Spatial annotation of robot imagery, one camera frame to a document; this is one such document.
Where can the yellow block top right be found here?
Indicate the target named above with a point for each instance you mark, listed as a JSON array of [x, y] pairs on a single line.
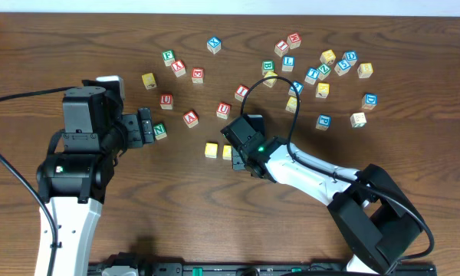
[[328, 57]]

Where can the red I block top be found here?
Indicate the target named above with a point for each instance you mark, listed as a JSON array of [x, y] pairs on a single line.
[[281, 48]]

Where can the green Z block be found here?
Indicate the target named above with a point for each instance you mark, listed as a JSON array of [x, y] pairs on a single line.
[[324, 70]]

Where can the yellow O block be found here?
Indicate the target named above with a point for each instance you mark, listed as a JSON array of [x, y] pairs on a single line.
[[227, 152]]

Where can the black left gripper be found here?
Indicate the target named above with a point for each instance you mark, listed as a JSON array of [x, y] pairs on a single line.
[[139, 127]]

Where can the red W block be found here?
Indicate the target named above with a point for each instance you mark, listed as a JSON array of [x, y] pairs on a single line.
[[294, 40]]

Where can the red X block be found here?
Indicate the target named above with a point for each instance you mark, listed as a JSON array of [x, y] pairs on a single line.
[[178, 68]]

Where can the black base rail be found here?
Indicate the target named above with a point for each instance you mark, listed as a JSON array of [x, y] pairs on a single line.
[[131, 264]]

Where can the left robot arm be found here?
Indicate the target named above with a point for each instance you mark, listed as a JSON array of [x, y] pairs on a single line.
[[79, 164]]

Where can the blue D block right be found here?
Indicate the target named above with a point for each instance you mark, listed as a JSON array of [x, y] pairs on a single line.
[[369, 101]]

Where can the blue T block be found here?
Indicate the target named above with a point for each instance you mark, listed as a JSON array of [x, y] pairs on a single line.
[[311, 76]]

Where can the blue d block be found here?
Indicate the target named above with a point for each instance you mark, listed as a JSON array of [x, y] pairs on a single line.
[[369, 101], [350, 57]]

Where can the blue L block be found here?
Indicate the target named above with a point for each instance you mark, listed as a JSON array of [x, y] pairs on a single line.
[[287, 63]]

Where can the yellow 8 block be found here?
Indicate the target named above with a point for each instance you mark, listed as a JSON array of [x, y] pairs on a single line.
[[365, 70]]

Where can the green F block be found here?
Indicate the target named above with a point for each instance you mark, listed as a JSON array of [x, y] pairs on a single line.
[[168, 57]]

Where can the blue X block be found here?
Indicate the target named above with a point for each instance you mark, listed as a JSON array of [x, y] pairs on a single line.
[[214, 45]]

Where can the yellow block near R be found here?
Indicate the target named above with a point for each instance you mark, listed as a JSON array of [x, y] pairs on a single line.
[[292, 104]]

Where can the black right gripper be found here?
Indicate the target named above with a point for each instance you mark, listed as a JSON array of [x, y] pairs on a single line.
[[238, 154]]

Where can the red i block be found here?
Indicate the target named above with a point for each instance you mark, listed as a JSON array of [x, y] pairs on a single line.
[[281, 48], [241, 93]]

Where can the yellow block mid right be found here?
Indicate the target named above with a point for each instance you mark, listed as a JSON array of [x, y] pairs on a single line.
[[322, 90]]

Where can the green B block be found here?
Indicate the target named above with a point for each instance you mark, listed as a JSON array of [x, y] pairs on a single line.
[[266, 66]]

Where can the red u block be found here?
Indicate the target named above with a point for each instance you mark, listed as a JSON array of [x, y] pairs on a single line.
[[166, 101], [223, 110]]

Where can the blue P block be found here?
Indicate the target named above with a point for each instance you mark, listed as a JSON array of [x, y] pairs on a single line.
[[323, 122]]

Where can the red E block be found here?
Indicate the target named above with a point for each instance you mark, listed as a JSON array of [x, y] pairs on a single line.
[[198, 75]]

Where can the red U block left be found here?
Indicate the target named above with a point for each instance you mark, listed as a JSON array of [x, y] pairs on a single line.
[[166, 101]]

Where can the yellow block near B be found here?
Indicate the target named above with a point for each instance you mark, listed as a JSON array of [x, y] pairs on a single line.
[[270, 79]]

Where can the red A block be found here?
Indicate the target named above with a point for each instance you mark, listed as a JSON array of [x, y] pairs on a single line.
[[191, 119]]

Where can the blue 5 block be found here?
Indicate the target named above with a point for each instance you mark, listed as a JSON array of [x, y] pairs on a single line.
[[342, 67]]

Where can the blue 2 block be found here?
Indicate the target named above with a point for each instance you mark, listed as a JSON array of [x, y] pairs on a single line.
[[297, 86]]

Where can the plain wooden block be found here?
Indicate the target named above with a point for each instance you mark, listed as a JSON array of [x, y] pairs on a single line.
[[358, 120]]

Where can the red U block centre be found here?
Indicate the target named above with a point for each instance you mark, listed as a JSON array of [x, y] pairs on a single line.
[[223, 110]]

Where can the green N block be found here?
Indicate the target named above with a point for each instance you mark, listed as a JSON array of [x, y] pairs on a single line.
[[159, 131]]

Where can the red I block centre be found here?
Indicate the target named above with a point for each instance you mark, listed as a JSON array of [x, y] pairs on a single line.
[[241, 93]]

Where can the yellow C block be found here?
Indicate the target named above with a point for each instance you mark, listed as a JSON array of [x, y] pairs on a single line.
[[211, 150]]

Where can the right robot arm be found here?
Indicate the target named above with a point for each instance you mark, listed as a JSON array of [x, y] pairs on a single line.
[[373, 215]]

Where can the yellow block far left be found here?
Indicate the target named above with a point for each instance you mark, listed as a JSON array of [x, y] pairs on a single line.
[[149, 81]]

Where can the blue D block top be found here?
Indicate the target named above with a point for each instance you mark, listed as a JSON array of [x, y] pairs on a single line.
[[350, 57]]

